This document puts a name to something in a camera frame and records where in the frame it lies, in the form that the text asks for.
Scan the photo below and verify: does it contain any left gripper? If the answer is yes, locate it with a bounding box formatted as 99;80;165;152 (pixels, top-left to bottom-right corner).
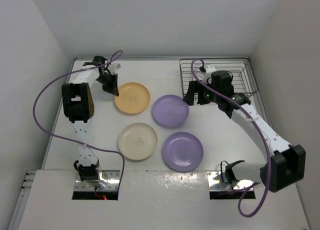
95;72;119;96

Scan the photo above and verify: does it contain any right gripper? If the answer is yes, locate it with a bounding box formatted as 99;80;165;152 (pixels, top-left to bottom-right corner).
183;79;220;106

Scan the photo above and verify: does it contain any orange plate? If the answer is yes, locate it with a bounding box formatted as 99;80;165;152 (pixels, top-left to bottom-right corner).
114;82;151;115

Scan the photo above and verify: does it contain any purple plate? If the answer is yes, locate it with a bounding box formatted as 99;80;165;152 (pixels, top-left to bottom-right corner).
161;131;204;173
151;94;190;128

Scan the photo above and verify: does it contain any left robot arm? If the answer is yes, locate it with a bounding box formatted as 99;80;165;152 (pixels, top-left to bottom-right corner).
61;56;121;189

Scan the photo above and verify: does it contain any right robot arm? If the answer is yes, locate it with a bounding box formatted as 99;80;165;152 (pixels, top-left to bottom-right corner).
183;69;306;193

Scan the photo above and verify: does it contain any cream plate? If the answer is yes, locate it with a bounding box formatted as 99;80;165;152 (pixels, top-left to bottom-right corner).
117;122;158;162

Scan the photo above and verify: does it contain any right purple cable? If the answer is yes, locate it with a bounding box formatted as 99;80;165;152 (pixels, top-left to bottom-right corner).
190;58;271;218

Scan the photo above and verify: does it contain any purple cable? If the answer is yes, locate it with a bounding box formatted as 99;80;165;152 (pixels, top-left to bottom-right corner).
32;49;126;191
190;58;271;218

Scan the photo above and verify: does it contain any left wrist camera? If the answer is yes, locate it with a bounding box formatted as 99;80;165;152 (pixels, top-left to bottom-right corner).
108;63;121;74

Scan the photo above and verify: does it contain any wire dish rack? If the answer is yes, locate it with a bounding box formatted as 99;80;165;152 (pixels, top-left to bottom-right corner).
179;57;259;101

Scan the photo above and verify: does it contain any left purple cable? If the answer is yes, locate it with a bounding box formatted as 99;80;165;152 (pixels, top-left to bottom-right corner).
32;49;126;191

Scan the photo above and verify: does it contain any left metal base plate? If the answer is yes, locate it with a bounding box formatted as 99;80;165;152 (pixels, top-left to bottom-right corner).
74;170;120;192

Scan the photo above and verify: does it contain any metal base plate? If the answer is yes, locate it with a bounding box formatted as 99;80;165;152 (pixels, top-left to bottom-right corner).
206;170;254;192
74;170;120;192

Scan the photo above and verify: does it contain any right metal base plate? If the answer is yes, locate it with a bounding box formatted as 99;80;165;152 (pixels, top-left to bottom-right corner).
206;170;254;192

